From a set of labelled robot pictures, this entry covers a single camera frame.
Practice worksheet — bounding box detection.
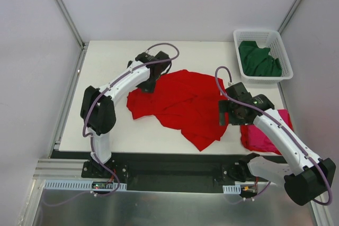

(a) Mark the red t shirt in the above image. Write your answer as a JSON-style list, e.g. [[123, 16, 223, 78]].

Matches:
[[127, 69, 227, 151], [239, 109, 295, 156]]

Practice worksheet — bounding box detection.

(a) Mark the white plastic basket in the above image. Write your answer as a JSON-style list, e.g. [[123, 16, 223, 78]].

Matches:
[[233, 29, 293, 84]]

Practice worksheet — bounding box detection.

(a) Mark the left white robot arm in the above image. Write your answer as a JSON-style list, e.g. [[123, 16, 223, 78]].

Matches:
[[80, 51, 172, 178]]

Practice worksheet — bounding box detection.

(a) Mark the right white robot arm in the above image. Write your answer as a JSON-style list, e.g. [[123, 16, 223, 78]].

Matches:
[[217, 83, 336, 206]]

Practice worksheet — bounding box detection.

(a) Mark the folded red t shirt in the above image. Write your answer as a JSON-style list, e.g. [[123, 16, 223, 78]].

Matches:
[[239, 109, 295, 156]]

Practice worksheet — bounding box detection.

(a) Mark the green t shirt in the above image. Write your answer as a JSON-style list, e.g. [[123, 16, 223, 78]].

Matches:
[[238, 41, 282, 77]]

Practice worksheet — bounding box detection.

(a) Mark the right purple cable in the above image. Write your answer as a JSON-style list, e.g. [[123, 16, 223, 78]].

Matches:
[[214, 66, 334, 206]]

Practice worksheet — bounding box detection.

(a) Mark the aluminium rail frame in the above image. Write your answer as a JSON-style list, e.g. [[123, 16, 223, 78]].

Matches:
[[34, 41, 332, 225]]

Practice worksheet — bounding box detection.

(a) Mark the right white cable duct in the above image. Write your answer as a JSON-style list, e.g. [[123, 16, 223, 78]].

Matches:
[[222, 184, 241, 195]]

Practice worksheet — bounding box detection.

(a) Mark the white cable duct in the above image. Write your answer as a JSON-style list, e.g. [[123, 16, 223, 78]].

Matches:
[[44, 180, 127, 192], [222, 184, 241, 195]]

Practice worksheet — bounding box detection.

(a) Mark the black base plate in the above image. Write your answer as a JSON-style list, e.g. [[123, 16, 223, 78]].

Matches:
[[81, 152, 269, 192]]

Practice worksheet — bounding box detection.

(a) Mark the left white cable duct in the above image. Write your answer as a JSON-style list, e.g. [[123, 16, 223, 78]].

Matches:
[[44, 180, 127, 192]]

